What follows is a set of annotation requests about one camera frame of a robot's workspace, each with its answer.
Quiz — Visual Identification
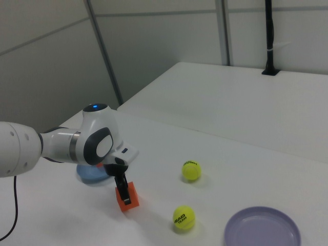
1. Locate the yellow tennis ball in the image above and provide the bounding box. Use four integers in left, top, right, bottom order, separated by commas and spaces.
173, 205, 196, 229
181, 160, 202, 182

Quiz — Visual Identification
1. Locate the purple plate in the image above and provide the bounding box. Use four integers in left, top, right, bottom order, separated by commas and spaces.
224, 206, 302, 246

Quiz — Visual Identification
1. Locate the grey partition post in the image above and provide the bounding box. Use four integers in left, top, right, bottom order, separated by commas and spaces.
217, 0, 234, 66
84, 0, 125, 106

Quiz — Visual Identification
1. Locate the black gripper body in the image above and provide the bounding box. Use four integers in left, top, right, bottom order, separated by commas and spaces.
104, 163, 129, 178

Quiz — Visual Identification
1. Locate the white cable tie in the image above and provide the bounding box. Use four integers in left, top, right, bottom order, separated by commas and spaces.
266, 40, 292, 53

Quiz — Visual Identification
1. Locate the black camera pole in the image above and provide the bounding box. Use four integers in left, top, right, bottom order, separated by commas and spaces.
261, 0, 280, 76

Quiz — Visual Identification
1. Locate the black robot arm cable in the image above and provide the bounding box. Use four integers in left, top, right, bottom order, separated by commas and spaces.
0, 175, 19, 239

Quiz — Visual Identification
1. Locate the blue plate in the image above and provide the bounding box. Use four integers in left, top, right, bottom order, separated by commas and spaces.
76, 163, 114, 184

